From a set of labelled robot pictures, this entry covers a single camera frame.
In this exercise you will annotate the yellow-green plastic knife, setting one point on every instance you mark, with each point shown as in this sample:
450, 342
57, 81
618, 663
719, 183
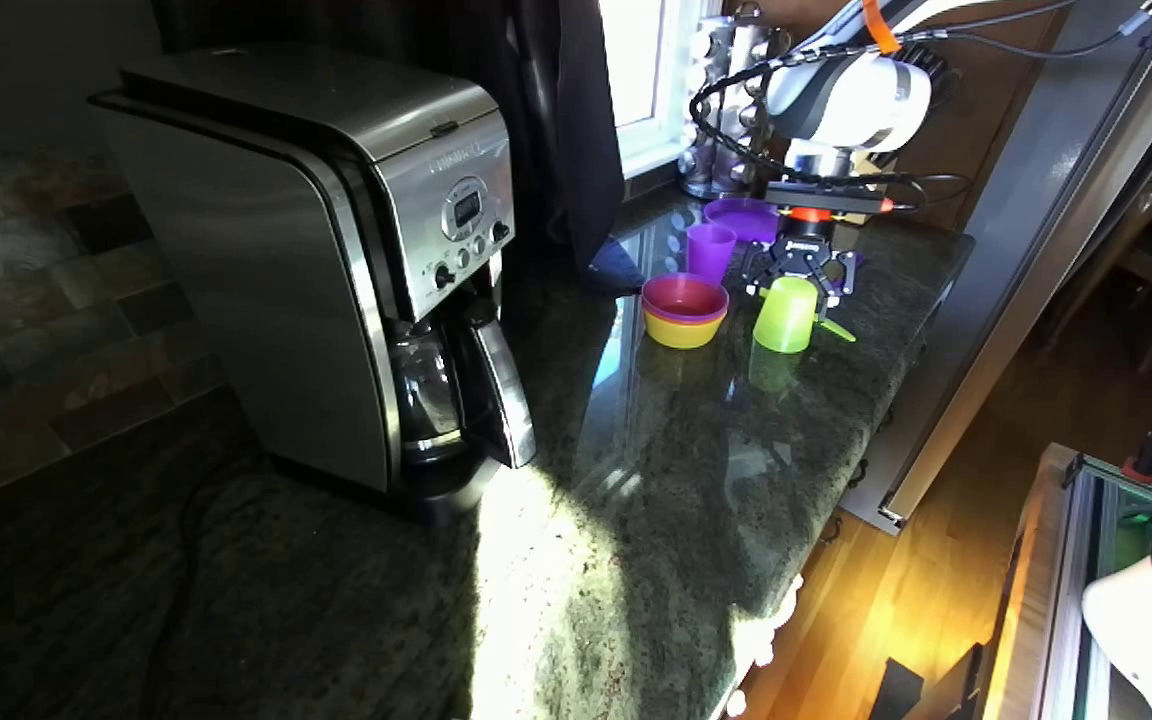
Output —
839, 328

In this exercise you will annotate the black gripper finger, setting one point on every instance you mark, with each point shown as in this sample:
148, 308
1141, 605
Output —
840, 274
757, 269

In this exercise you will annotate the stainless steel appliance front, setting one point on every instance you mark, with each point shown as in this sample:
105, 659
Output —
1053, 194

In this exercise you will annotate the purple plastic plate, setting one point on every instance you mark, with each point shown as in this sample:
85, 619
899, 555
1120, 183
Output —
746, 219

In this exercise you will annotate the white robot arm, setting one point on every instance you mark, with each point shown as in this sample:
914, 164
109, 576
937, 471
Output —
857, 90

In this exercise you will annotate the glass coffee carafe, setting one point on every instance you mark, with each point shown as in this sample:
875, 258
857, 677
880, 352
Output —
463, 400

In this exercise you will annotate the yellow-green plastic cup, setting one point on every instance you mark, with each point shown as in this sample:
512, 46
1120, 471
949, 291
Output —
784, 319

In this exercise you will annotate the purple plastic cup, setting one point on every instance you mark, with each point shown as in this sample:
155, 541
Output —
711, 251

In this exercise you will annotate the white window frame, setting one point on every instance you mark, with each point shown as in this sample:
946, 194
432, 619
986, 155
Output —
655, 50

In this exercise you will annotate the pink and yellow bowls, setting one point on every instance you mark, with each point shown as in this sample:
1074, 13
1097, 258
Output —
680, 308

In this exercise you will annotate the stainless steel coffee maker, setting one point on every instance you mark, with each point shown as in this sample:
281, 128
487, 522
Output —
312, 205

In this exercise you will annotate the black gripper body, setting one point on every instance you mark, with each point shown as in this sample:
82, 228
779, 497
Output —
808, 225

